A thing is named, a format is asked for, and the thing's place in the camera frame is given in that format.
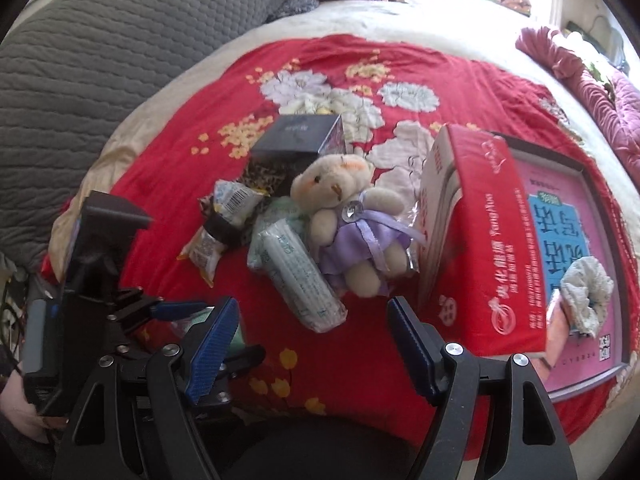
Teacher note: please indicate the black box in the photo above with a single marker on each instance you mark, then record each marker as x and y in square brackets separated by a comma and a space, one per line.
[295, 135]

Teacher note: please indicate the black band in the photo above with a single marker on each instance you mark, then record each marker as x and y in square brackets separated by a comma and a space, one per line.
[222, 227]

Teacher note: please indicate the pale green tissue pack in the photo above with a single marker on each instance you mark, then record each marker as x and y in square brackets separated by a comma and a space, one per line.
[282, 210]

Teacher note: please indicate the cream teddy bear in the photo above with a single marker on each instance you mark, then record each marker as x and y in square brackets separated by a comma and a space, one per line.
[330, 185]

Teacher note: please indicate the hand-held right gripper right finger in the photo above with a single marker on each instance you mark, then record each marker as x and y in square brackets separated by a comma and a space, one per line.
[409, 347]

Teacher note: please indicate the pink ruffled quilt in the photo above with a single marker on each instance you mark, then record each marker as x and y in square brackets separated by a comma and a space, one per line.
[550, 55]

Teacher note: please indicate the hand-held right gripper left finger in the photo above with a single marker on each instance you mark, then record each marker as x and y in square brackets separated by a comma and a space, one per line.
[215, 350]

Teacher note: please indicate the white ornate furniture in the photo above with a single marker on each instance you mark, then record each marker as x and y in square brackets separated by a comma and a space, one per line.
[575, 35]

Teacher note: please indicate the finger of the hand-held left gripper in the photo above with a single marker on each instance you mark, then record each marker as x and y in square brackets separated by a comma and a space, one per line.
[247, 356]
[175, 311]

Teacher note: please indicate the small green tissue pack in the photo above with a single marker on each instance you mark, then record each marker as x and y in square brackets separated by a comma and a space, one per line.
[200, 324]

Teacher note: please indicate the white lace scrunchie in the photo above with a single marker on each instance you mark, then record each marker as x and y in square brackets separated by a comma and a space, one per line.
[585, 285]

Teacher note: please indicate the red cardboard box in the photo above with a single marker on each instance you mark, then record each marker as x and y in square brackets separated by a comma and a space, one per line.
[490, 240]

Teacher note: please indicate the colourful cloth by window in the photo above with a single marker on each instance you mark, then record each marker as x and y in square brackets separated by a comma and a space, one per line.
[512, 0]

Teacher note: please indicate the red floral blanket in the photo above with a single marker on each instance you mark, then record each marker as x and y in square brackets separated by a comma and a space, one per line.
[175, 125]

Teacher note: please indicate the yellow edged snack packet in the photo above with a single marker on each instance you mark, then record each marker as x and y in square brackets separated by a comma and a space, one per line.
[202, 255]

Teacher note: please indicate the person's left hand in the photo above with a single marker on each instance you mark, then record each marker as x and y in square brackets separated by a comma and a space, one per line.
[20, 400]

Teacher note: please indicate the white barcode snack packet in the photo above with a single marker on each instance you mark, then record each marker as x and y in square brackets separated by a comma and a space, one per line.
[235, 200]

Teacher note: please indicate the dark patterned cloth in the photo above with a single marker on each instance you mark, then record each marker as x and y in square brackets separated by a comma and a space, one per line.
[292, 9]

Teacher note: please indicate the leopard print cloth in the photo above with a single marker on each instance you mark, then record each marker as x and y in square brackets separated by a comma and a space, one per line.
[265, 177]

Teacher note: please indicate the long white tissue pack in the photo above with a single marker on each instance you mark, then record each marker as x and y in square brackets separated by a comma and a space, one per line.
[295, 270]

